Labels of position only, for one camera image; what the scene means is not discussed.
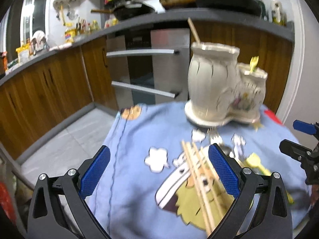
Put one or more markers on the grey kitchen countertop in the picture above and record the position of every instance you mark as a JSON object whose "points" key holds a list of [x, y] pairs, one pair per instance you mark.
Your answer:
{"points": [[146, 22]]}

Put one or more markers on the blue cartoon tablecloth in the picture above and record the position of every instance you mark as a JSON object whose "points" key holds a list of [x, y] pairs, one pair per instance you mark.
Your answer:
{"points": [[159, 165]]}

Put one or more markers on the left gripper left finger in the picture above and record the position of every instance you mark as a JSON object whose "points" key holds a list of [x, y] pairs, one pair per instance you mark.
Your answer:
{"points": [[46, 218]]}

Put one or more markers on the kitchen window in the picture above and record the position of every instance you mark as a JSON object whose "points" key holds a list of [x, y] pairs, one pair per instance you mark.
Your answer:
{"points": [[22, 20]]}

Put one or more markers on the oil bottle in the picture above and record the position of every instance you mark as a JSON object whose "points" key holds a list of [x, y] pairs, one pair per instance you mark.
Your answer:
{"points": [[277, 14]]}

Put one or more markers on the black frying pan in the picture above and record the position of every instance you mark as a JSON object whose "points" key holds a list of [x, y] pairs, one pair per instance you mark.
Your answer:
{"points": [[251, 7]]}

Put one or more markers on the stainless steel oven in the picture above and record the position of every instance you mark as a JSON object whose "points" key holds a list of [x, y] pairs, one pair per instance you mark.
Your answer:
{"points": [[149, 66]]}

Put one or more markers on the silver fork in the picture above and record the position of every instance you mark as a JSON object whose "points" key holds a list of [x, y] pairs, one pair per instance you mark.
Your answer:
{"points": [[214, 136]]}

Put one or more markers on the black wok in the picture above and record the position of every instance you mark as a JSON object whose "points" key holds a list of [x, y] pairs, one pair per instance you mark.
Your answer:
{"points": [[127, 11]]}

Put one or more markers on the white ceramic utensil holder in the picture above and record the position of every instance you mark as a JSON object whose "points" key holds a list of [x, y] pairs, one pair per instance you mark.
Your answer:
{"points": [[221, 89]]}

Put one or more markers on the wooden chopstick in holder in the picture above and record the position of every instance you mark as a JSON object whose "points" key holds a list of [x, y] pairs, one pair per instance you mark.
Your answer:
{"points": [[193, 30]]}

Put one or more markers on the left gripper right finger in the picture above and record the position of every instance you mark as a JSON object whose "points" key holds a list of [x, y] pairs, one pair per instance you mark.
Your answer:
{"points": [[272, 217]]}

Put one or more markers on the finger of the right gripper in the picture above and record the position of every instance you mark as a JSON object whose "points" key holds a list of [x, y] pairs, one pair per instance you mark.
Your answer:
{"points": [[307, 128], [308, 159]]}

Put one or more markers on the wooden kitchen cabinets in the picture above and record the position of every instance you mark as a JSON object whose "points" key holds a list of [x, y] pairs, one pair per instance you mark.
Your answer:
{"points": [[35, 99]]}

